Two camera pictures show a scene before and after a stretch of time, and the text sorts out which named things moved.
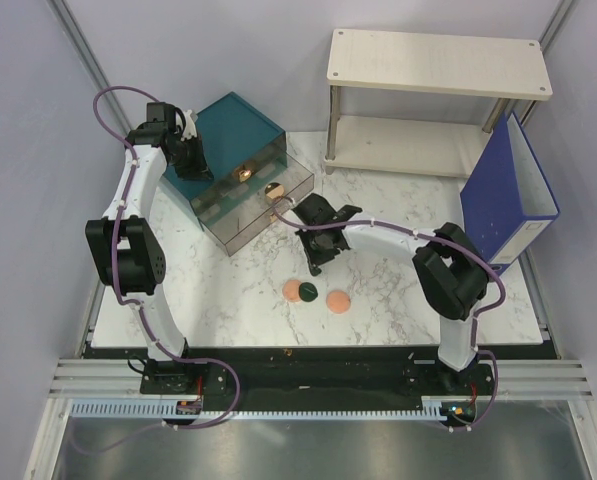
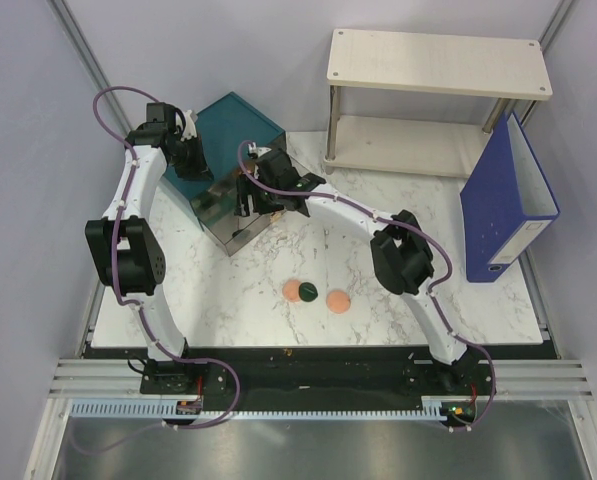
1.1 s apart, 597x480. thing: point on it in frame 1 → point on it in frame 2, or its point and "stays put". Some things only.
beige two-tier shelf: x=426 y=103 stays put
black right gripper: x=315 y=259 → x=245 y=188
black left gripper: x=201 y=170 stays put
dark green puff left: x=307 y=292 stays put
